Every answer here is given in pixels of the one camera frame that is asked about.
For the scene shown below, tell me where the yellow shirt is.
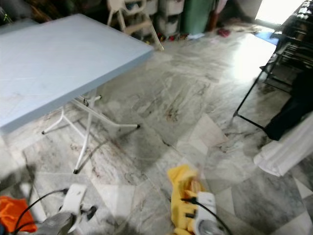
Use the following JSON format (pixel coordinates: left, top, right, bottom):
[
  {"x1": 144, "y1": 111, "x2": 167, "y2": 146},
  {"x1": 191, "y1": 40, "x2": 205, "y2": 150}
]
[{"x1": 167, "y1": 164, "x2": 206, "y2": 235}]

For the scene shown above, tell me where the orange cloth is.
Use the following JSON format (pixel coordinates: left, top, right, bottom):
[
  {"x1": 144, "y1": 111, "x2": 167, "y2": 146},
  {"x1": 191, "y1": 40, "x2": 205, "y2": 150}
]
[{"x1": 0, "y1": 196, "x2": 32, "y2": 233}]

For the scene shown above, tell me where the white shirt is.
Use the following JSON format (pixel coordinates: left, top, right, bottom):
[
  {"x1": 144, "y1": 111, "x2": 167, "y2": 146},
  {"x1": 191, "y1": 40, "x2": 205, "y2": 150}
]
[{"x1": 253, "y1": 112, "x2": 313, "y2": 177}]

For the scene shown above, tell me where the navy blue garment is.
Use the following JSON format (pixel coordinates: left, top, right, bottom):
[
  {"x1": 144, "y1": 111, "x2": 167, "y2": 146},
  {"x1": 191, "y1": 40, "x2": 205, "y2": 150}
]
[{"x1": 264, "y1": 69, "x2": 313, "y2": 141}]

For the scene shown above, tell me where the white paper sheet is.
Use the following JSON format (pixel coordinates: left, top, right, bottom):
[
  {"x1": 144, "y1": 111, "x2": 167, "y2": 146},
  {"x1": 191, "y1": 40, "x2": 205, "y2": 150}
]
[{"x1": 186, "y1": 32, "x2": 205, "y2": 40}]

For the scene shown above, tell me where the blue floor mat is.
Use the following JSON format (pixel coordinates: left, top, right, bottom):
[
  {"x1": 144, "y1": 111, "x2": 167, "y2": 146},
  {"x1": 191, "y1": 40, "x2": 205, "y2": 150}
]
[{"x1": 254, "y1": 31, "x2": 277, "y2": 46}]

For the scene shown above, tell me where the green laundry hamper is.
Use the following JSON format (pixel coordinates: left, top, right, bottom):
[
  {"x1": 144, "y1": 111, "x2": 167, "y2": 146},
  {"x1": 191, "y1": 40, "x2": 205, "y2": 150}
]
[{"x1": 181, "y1": 0, "x2": 216, "y2": 35}]

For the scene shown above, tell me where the white drawer storage unit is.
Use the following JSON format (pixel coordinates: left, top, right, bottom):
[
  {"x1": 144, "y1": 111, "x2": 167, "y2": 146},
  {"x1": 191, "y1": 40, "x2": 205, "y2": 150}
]
[{"x1": 152, "y1": 0, "x2": 186, "y2": 37}]

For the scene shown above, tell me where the black metal drying rack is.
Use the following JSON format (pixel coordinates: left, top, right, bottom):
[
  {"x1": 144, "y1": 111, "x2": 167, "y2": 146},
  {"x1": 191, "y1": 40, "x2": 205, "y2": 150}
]
[{"x1": 232, "y1": 0, "x2": 313, "y2": 130}]

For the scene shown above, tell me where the beige plastic chair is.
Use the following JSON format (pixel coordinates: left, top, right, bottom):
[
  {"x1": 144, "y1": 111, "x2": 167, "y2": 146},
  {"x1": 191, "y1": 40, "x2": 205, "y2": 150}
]
[{"x1": 108, "y1": 0, "x2": 164, "y2": 50}]

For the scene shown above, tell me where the bright glass door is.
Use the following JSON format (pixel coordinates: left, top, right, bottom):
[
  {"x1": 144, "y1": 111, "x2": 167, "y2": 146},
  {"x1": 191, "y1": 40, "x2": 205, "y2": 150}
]
[{"x1": 254, "y1": 0, "x2": 306, "y2": 25}]

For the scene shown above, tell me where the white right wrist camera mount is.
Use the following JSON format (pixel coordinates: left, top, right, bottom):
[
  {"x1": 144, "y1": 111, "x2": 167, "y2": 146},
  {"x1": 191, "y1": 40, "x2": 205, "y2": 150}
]
[{"x1": 196, "y1": 191, "x2": 218, "y2": 233}]

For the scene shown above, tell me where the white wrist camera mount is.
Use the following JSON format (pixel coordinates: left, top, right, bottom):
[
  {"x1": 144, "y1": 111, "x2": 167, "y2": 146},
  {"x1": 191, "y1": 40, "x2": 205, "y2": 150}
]
[
  {"x1": 66, "y1": 184, "x2": 88, "y2": 216},
  {"x1": 196, "y1": 191, "x2": 218, "y2": 233}
]

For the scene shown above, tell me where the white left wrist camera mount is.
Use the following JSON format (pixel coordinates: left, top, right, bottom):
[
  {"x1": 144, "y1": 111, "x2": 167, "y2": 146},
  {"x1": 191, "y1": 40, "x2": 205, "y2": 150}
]
[{"x1": 66, "y1": 184, "x2": 88, "y2": 216}]

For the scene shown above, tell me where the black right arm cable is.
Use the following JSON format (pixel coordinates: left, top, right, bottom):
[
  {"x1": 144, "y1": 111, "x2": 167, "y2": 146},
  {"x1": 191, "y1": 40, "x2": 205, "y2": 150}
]
[{"x1": 181, "y1": 197, "x2": 233, "y2": 235}]

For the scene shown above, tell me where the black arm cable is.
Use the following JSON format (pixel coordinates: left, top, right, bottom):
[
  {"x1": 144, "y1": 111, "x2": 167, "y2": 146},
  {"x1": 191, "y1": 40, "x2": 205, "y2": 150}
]
[
  {"x1": 12, "y1": 188, "x2": 69, "y2": 233},
  {"x1": 181, "y1": 197, "x2": 233, "y2": 235}
]

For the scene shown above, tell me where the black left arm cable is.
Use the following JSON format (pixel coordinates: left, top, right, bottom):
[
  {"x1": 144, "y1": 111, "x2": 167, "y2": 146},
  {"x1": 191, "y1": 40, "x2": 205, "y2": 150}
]
[{"x1": 12, "y1": 188, "x2": 69, "y2": 233}]

